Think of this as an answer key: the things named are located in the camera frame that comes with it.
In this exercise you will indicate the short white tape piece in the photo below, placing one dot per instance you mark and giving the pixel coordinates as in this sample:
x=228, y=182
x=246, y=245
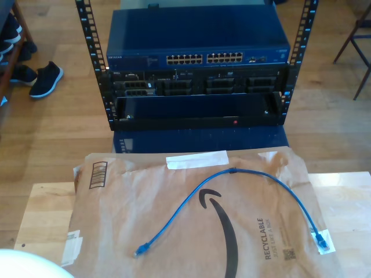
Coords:
x=329, y=236

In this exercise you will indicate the blue network switch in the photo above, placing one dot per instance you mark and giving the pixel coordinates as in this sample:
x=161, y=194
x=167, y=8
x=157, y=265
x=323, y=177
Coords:
x=197, y=32

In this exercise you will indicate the black open rack frame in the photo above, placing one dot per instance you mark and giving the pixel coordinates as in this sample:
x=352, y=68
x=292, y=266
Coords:
x=90, y=43

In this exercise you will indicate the wooden shoe rack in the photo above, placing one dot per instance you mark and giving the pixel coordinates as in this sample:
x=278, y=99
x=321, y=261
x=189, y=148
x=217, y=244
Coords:
x=23, y=20

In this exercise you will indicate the dark sneaker white sole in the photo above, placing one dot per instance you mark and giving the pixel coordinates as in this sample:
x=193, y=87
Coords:
x=24, y=74
x=5, y=47
x=46, y=79
x=11, y=32

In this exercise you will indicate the dark shoe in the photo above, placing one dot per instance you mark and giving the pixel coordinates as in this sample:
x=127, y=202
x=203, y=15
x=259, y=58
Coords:
x=27, y=50

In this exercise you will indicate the white shipping label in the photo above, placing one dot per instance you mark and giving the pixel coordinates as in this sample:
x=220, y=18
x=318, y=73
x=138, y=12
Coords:
x=72, y=249

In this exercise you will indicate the long white tape strip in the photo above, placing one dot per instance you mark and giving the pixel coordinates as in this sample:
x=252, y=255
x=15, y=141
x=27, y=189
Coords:
x=197, y=160

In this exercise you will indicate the black rack server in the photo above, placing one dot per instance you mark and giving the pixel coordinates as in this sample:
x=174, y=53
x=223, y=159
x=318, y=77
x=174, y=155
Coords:
x=174, y=87

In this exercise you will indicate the black rack shelf tray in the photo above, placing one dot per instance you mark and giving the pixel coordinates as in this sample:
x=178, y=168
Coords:
x=203, y=123

